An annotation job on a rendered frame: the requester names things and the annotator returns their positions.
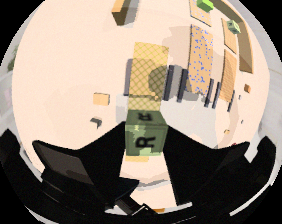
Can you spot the green camouflage cube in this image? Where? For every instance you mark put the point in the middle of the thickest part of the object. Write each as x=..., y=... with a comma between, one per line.
x=145, y=133

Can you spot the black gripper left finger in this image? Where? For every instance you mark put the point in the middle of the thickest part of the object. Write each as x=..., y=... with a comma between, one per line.
x=97, y=165

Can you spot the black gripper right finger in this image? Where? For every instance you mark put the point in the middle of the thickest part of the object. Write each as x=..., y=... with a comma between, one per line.
x=191, y=165

